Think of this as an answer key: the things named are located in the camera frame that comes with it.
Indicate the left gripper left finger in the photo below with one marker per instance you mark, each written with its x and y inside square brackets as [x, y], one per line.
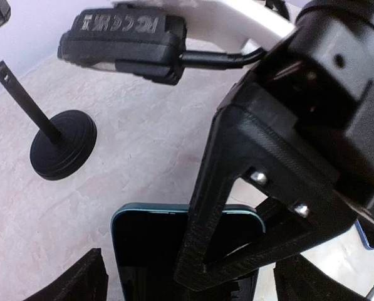
[84, 280]

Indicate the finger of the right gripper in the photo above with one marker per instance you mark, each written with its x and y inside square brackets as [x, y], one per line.
[236, 188]
[270, 208]

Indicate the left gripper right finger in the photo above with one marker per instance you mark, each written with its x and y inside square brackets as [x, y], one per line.
[296, 278]

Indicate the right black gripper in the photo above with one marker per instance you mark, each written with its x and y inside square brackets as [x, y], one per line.
[317, 92]

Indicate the black smartphone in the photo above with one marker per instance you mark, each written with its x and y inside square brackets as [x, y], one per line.
[146, 238]
[366, 234]

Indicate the black pole phone stand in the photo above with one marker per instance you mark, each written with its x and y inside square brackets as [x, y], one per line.
[63, 143]

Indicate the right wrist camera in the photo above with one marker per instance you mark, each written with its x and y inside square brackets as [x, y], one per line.
[145, 42]

